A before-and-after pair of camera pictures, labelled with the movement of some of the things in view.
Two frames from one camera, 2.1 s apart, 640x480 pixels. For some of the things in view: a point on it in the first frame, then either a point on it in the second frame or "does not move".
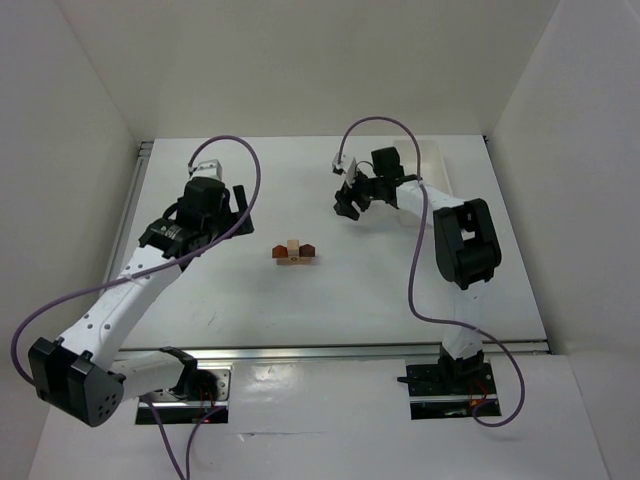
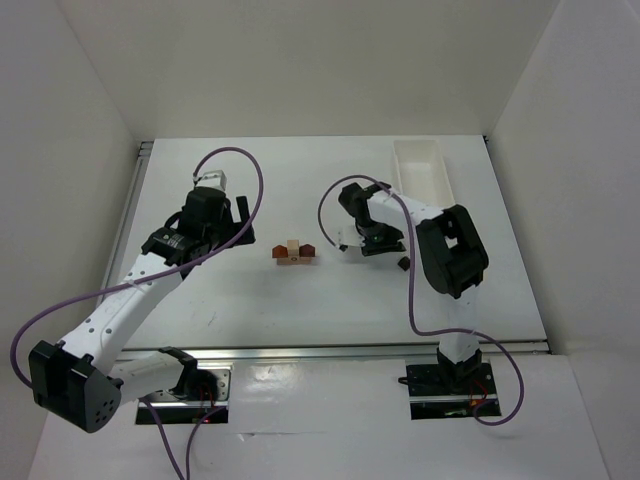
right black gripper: x=361 y=191 -> x=382 y=245
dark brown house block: x=306 y=250 does not move
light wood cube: x=292 y=247 does not move
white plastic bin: x=433 y=170 does not move
